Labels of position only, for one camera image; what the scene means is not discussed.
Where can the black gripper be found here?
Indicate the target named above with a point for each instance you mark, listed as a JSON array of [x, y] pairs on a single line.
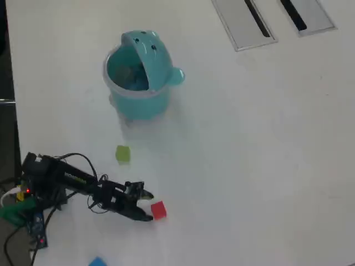
[[116, 198]]

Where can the red lego block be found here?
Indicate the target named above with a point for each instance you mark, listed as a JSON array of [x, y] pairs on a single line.
[[158, 210]]

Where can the green lego block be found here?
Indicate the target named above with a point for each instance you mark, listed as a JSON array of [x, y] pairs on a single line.
[[123, 154]]

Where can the blue lego block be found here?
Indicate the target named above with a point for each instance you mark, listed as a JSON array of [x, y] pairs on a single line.
[[97, 262]]

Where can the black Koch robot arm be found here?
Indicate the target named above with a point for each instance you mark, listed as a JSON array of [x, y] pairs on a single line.
[[69, 176]]

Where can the teal animal shaped bin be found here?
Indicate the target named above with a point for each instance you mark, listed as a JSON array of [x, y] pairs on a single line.
[[155, 61]]

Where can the blue circuit board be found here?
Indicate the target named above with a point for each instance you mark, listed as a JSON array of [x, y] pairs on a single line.
[[37, 224]]

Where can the small controller board red light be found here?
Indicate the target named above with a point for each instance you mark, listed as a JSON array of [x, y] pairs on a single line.
[[26, 188]]

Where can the yellow connector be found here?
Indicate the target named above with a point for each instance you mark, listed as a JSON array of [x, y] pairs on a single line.
[[20, 196]]

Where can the green table clamp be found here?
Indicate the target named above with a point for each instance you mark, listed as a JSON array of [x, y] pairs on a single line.
[[14, 212]]

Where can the dark grey furniture panel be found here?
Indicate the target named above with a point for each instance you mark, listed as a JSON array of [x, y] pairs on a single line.
[[7, 133]]

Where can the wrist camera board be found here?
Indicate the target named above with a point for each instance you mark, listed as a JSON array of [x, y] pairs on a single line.
[[135, 187]]

